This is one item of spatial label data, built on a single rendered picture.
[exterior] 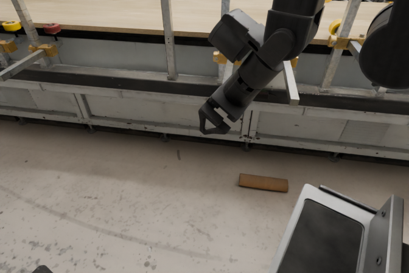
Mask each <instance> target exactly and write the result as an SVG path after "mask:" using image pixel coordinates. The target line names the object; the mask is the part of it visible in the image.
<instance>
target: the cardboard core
mask: <svg viewBox="0 0 409 273"><path fill-rule="evenodd" d="M239 186H243V187H252V188H261V189H266V190H274V191H279V192H287V190H288V180H287V179H280V178H271V177H266V176H256V175H248V174H242V173H240V176H239Z"/></svg>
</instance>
